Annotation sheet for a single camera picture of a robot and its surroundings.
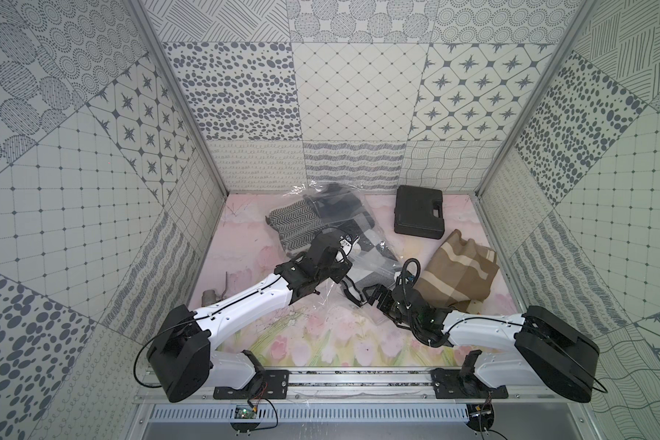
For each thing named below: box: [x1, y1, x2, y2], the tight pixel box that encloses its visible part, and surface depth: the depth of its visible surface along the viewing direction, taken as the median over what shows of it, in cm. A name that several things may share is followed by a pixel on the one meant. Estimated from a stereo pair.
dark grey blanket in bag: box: [306, 182, 376, 231], surface depth 113 cm
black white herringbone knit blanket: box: [264, 198, 327, 255], surface depth 109 cm
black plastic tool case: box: [394, 185, 445, 240], surface depth 112 cm
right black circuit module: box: [465, 403, 495, 432], surface depth 73 cm
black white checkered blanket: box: [337, 210, 401, 289], surface depth 100 cm
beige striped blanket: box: [413, 229, 500, 315], surface depth 95 cm
